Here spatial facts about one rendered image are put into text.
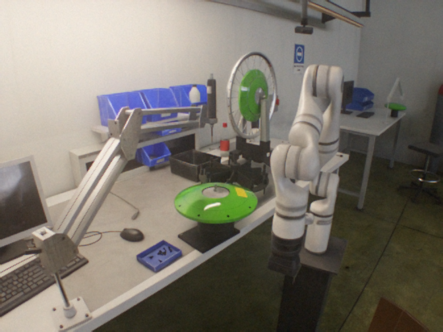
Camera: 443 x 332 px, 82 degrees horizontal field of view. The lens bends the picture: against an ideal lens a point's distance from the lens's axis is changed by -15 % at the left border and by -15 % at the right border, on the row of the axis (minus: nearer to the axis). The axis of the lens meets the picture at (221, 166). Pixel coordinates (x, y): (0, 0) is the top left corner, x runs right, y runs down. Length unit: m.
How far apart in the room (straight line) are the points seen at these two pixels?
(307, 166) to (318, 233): 0.61
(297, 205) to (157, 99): 1.46
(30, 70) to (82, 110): 0.35
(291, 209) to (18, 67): 1.38
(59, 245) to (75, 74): 1.10
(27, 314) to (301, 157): 0.86
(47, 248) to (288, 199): 0.57
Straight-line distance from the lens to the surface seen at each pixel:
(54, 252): 0.79
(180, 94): 1.93
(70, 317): 0.93
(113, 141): 0.86
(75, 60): 1.70
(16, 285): 1.09
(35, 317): 0.99
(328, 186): 1.08
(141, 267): 1.05
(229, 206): 1.03
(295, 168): 0.60
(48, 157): 1.70
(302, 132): 0.66
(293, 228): 0.67
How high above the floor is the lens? 1.57
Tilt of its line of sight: 20 degrees down
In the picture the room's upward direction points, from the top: straight up
